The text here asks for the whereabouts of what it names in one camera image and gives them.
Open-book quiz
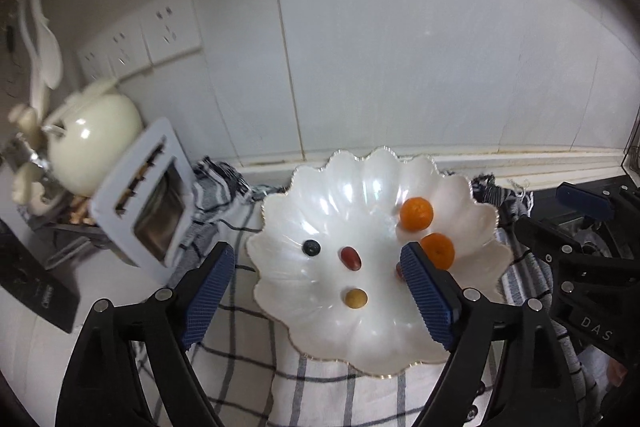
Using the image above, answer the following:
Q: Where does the large orange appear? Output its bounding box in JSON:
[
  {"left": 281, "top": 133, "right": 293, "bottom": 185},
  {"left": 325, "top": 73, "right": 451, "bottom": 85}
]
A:
[{"left": 419, "top": 233, "right": 456, "bottom": 270}]

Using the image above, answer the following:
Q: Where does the small mandarin orange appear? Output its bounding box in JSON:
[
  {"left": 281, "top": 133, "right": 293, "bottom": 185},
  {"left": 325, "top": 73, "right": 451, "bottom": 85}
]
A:
[{"left": 399, "top": 197, "right": 434, "bottom": 232}]

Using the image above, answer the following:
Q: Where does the brown longan fruit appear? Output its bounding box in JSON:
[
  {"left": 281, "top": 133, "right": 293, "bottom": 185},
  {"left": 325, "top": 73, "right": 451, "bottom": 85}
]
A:
[{"left": 343, "top": 287, "right": 369, "bottom": 310}]

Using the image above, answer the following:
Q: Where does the red grape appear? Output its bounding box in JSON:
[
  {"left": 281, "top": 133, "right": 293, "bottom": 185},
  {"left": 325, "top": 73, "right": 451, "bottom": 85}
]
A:
[
  {"left": 340, "top": 246, "right": 362, "bottom": 271},
  {"left": 395, "top": 262, "right": 406, "bottom": 282}
]

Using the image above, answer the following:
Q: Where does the small dark blueberry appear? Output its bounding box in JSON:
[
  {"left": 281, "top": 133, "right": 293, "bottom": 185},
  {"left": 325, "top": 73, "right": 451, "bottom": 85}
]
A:
[{"left": 302, "top": 239, "right": 321, "bottom": 257}]

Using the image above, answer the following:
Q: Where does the person right hand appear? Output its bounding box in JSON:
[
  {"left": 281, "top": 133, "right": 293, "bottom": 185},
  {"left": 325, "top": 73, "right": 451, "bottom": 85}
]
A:
[{"left": 606, "top": 358, "right": 627, "bottom": 387}]

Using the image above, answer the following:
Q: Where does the black knife block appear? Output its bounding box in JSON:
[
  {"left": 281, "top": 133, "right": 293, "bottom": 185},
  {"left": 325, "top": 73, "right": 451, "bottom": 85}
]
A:
[{"left": 0, "top": 222, "right": 79, "bottom": 334}]

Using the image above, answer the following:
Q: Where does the checkered white black cloth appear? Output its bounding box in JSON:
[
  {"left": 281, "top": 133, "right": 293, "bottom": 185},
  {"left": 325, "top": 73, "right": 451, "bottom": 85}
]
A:
[{"left": 131, "top": 156, "right": 601, "bottom": 427}]

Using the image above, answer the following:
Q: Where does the white scalloped bowl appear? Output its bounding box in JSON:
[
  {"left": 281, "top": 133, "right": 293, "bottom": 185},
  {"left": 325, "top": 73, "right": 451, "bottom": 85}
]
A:
[{"left": 246, "top": 147, "right": 513, "bottom": 377}]

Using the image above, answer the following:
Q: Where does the cream ceramic kettle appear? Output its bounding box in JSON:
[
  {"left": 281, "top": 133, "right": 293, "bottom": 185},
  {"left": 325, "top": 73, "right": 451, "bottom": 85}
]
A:
[{"left": 42, "top": 78, "right": 143, "bottom": 197}]

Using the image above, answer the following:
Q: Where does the white hanging ladle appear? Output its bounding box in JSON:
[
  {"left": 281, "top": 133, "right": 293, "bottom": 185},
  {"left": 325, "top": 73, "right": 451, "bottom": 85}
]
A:
[{"left": 18, "top": 0, "right": 49, "bottom": 120}]

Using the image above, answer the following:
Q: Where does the white hanging spoon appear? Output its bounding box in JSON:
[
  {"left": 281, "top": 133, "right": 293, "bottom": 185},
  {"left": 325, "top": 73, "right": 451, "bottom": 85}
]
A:
[{"left": 30, "top": 0, "right": 63, "bottom": 90}]

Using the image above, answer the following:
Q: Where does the white wall socket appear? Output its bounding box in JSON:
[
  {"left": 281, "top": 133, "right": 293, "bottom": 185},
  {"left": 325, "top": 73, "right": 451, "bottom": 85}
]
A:
[
  {"left": 139, "top": 0, "right": 202, "bottom": 65},
  {"left": 105, "top": 15, "right": 151, "bottom": 79},
  {"left": 77, "top": 42, "right": 113, "bottom": 82}
]

